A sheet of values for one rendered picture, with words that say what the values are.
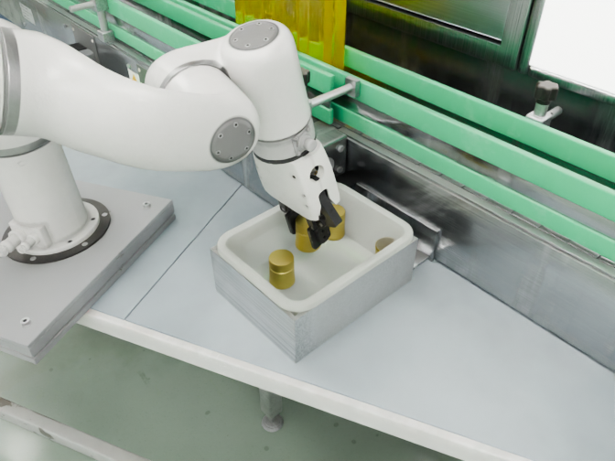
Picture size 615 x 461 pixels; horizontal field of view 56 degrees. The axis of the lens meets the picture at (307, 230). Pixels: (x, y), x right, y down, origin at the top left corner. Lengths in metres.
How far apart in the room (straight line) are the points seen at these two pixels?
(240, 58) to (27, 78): 0.19
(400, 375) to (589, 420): 0.21
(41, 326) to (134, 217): 0.23
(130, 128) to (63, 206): 0.40
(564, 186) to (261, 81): 0.36
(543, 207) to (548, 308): 0.13
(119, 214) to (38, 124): 0.44
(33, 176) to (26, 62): 0.36
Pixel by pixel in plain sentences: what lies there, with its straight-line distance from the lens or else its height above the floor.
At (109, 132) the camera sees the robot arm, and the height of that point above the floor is 1.10.
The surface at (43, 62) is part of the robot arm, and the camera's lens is 0.50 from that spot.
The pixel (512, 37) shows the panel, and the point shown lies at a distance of 0.89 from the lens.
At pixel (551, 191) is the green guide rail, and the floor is 0.93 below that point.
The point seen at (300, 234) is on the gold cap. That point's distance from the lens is 0.76.
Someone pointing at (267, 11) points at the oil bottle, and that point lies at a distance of 1.01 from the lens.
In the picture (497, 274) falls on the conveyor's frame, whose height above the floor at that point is 0.79.
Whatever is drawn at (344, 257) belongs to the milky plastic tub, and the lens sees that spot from 0.83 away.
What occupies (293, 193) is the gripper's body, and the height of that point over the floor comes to 0.93.
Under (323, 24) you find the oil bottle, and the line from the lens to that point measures 0.92.
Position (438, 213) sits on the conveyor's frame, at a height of 0.84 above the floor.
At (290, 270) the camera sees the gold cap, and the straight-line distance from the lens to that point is 0.76.
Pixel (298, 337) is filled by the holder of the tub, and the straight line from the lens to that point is 0.69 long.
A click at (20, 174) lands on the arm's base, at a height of 0.91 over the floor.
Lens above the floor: 1.32
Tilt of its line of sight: 39 degrees down
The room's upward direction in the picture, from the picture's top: straight up
